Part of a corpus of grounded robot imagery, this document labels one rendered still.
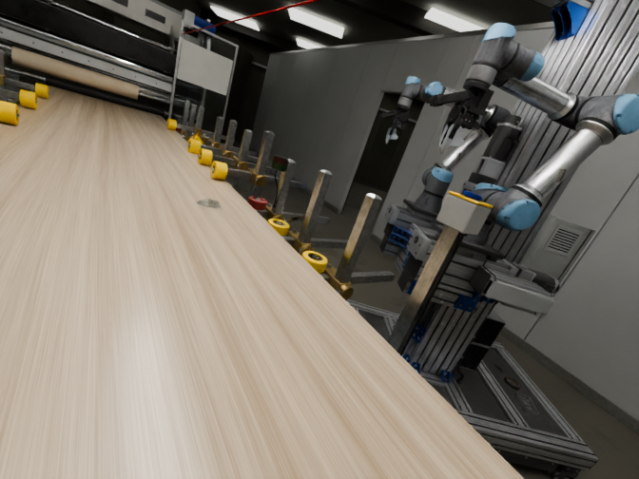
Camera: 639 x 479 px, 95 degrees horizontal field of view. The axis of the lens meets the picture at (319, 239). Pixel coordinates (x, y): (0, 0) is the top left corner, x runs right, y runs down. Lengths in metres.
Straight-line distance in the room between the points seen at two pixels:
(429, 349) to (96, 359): 1.56
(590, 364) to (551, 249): 1.82
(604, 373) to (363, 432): 2.99
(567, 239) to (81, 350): 1.70
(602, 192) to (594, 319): 1.04
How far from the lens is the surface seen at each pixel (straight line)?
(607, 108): 1.36
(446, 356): 1.87
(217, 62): 3.47
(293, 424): 0.45
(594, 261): 3.29
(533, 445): 2.01
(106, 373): 0.48
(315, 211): 1.06
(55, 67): 3.38
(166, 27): 3.70
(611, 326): 3.29
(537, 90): 1.34
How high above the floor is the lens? 1.25
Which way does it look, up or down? 19 degrees down
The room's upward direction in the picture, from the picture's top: 19 degrees clockwise
